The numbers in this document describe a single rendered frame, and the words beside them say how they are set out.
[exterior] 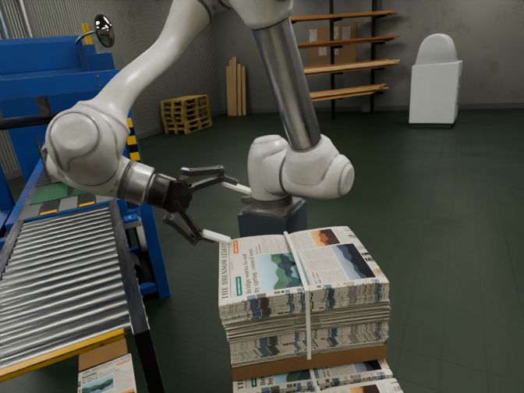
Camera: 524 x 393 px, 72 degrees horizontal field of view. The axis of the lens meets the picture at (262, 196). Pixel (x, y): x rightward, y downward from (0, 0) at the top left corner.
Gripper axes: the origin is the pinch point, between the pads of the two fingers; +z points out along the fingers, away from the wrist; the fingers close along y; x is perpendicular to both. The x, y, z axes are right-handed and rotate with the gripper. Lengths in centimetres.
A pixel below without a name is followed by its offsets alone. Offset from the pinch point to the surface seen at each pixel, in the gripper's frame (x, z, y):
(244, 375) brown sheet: 14.3, 13.6, 31.7
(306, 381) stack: 16.4, 27.2, 27.4
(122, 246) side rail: -72, -30, 60
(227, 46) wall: -1088, -24, -74
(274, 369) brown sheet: 14.2, 19.7, 28.2
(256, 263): 1.0, 9.1, 10.1
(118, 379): -75, -12, 140
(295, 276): 8.4, 16.8, 6.3
